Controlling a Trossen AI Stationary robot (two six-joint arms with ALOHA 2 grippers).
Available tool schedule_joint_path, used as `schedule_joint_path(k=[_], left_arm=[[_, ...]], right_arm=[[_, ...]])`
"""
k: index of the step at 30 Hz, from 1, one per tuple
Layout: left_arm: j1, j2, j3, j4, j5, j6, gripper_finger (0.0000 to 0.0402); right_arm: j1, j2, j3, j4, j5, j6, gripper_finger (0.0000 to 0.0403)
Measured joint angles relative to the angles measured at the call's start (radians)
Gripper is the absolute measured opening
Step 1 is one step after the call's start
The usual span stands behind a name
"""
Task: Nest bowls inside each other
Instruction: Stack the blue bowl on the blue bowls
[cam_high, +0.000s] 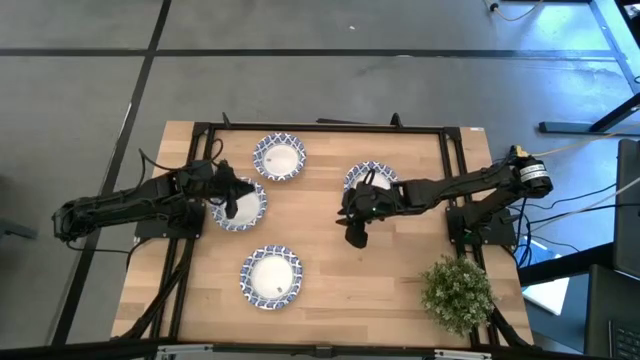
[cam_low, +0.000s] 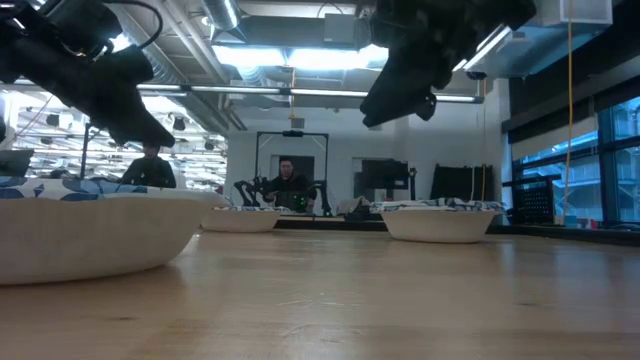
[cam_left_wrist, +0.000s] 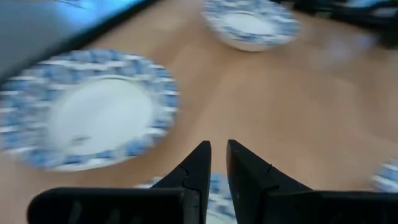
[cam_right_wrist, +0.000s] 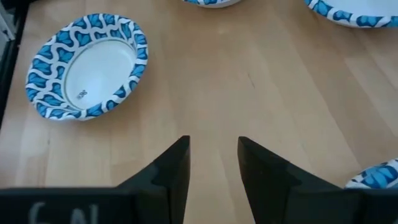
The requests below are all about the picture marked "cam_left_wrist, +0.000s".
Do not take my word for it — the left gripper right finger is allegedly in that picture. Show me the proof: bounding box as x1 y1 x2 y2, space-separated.
226 139 398 224

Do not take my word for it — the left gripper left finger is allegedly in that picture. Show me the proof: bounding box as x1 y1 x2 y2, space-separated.
27 140 213 224

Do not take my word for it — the blue patterned white paper bowl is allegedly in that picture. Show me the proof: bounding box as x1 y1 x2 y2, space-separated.
0 48 182 172
135 172 239 224
371 159 398 194
201 0 302 53

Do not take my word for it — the black aluminium table frame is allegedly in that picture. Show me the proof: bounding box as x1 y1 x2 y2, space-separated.
0 0 160 85

